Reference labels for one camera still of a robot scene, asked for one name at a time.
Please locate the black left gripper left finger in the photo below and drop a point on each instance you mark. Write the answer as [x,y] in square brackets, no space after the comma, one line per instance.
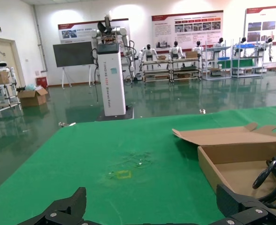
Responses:
[63,211]

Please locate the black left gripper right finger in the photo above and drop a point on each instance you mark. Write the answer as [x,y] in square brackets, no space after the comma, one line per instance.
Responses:
[241,208]

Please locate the open brown cardboard box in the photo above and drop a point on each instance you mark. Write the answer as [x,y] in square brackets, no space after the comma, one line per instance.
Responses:
[222,136]

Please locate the green tablecloth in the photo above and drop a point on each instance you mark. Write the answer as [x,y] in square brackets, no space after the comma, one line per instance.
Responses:
[81,152]

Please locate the small open cardboard carton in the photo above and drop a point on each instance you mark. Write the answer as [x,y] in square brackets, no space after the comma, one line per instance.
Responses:
[31,99]

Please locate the cluttered metal work rack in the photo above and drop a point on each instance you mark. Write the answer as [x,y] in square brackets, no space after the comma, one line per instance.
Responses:
[4,108]

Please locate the teal plastic bag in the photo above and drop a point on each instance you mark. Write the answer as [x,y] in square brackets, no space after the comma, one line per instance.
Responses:
[30,87]

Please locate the low metal pipe rack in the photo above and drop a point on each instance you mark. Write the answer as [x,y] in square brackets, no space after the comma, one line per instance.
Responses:
[186,69]
[156,71]

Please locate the small white round-head robot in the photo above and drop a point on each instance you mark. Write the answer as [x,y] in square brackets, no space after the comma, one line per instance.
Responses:
[3,66]

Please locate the black display screen with stand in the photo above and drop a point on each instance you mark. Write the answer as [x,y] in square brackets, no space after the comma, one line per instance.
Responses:
[72,54]

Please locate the tall grey shelf rack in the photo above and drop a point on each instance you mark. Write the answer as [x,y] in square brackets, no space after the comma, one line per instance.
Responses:
[216,49]
[247,49]

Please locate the white humanoid robot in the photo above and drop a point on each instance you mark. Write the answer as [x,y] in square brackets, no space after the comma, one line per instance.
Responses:
[269,47]
[175,50]
[219,44]
[198,48]
[241,45]
[148,52]

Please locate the light wooden door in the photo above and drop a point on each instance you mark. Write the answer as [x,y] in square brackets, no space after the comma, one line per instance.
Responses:
[7,54]

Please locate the wide red white info poster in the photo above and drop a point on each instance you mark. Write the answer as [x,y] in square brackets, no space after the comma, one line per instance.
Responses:
[187,28]

